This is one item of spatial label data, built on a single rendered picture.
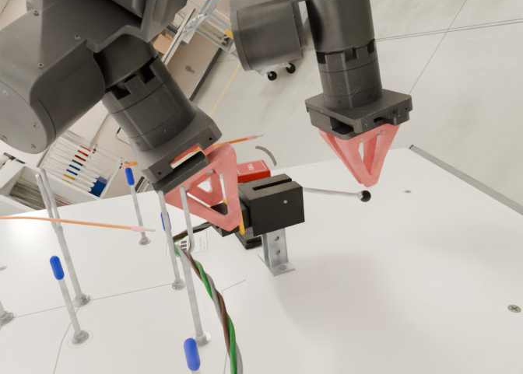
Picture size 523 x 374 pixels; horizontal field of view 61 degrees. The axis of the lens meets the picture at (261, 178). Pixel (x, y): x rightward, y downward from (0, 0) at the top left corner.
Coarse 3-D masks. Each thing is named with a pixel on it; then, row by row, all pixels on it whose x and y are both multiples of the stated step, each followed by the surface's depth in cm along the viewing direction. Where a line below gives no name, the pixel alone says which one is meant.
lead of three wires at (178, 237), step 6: (204, 222) 42; (210, 222) 42; (192, 228) 41; (198, 228) 41; (204, 228) 42; (180, 234) 39; (186, 234) 40; (174, 240) 37; (180, 240) 39; (174, 246) 35; (180, 246) 34
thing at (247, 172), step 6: (252, 162) 66; (258, 162) 66; (264, 162) 66; (240, 168) 64; (246, 168) 64; (252, 168) 64; (258, 168) 64; (264, 168) 63; (240, 174) 62; (246, 174) 62; (252, 174) 62; (258, 174) 62; (264, 174) 63; (270, 174) 63; (240, 180) 62; (246, 180) 62; (252, 180) 63
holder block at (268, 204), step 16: (272, 176) 46; (288, 176) 46; (240, 192) 43; (256, 192) 43; (272, 192) 42; (288, 192) 42; (256, 208) 42; (272, 208) 42; (288, 208) 43; (256, 224) 42; (272, 224) 43; (288, 224) 44
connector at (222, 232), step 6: (216, 204) 44; (222, 204) 43; (240, 204) 43; (246, 204) 43; (216, 210) 42; (222, 210) 42; (246, 210) 42; (246, 216) 42; (246, 222) 42; (216, 228) 41; (234, 228) 42; (246, 228) 42; (222, 234) 41; (228, 234) 42
